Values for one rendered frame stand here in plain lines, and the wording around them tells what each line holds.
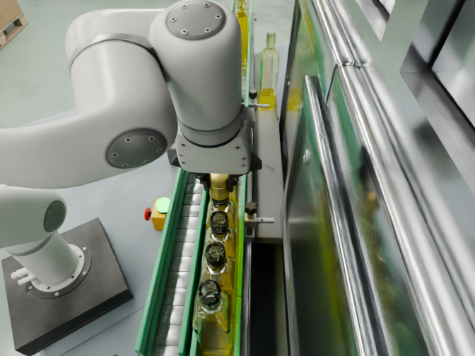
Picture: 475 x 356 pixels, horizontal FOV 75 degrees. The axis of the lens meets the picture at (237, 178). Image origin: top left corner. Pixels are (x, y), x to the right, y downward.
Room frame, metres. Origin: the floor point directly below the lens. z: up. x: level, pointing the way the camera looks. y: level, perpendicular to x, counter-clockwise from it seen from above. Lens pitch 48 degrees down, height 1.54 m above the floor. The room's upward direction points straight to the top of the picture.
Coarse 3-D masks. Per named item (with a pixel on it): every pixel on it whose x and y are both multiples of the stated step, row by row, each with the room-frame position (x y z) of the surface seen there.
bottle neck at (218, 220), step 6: (210, 216) 0.28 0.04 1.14; (216, 216) 0.29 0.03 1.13; (222, 216) 0.29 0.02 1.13; (210, 222) 0.27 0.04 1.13; (216, 222) 0.27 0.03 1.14; (222, 222) 0.27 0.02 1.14; (216, 228) 0.26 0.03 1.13; (222, 228) 0.26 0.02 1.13; (216, 234) 0.26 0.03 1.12; (222, 234) 0.26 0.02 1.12; (228, 234) 0.28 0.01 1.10; (216, 240) 0.26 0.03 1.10; (222, 240) 0.26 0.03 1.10
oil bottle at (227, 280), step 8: (232, 264) 0.23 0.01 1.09; (208, 272) 0.21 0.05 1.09; (224, 272) 0.21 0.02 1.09; (232, 272) 0.21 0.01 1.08; (200, 280) 0.20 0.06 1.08; (216, 280) 0.20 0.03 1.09; (224, 280) 0.20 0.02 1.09; (232, 280) 0.20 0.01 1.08; (224, 288) 0.19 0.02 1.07; (232, 288) 0.19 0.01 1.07; (232, 296) 0.19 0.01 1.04
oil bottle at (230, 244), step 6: (210, 228) 0.29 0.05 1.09; (228, 228) 0.29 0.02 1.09; (234, 228) 0.30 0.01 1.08; (210, 234) 0.28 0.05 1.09; (234, 234) 0.28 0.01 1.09; (210, 240) 0.27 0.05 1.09; (228, 240) 0.27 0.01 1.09; (234, 240) 0.27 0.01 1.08; (204, 246) 0.26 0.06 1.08; (228, 246) 0.26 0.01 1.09; (234, 246) 0.26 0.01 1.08; (204, 252) 0.26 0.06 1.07; (228, 252) 0.25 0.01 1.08; (234, 252) 0.25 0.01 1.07; (234, 258) 0.25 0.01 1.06
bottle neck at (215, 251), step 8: (208, 248) 0.22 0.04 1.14; (216, 248) 0.23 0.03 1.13; (224, 248) 0.22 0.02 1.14; (208, 256) 0.21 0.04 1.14; (216, 256) 0.21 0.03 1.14; (224, 256) 0.22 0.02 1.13; (208, 264) 0.21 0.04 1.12; (216, 264) 0.21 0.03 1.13; (224, 264) 0.21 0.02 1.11; (216, 272) 0.21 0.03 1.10
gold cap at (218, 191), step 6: (210, 174) 0.34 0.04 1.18; (216, 174) 0.34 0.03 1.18; (222, 174) 0.34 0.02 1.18; (228, 174) 0.34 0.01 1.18; (210, 180) 0.33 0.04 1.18; (216, 180) 0.32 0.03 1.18; (222, 180) 0.32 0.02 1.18; (210, 186) 0.33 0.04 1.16; (216, 186) 0.32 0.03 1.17; (222, 186) 0.32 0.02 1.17; (228, 186) 0.33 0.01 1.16; (210, 192) 0.33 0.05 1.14; (216, 192) 0.32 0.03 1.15; (222, 192) 0.32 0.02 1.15; (228, 192) 0.33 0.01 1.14; (216, 198) 0.32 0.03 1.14; (222, 198) 0.32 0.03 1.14
